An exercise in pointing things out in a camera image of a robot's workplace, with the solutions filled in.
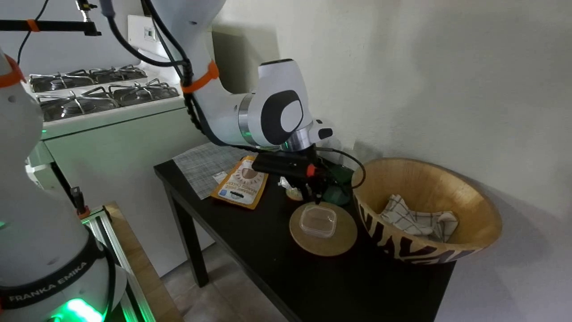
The white gas stove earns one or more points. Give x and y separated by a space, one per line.
130 173

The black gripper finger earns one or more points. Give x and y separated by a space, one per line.
325 182
309 187

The round cork mat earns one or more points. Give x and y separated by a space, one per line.
341 243

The orange food packet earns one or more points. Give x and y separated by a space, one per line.
241 189

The checked white cloth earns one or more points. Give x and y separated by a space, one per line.
416 221

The clear plastic container bowl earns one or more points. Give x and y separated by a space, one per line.
316 221

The black table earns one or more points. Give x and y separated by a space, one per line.
332 284

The black stove grate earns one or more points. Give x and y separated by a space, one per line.
89 76
107 100

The large patterned wooden bowl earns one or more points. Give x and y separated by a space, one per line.
475 225

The wooden board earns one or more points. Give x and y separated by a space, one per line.
143 270

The black rod with red tip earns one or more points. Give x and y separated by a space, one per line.
73 198

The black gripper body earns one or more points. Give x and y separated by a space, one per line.
282 164

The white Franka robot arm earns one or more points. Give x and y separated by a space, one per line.
225 114

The black camera stand bar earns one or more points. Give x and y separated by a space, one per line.
53 26

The grey woven placemat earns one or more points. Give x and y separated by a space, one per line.
198 164

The green round lid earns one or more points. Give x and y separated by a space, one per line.
339 198
341 173

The aluminium frame rail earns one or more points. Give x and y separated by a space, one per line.
109 239

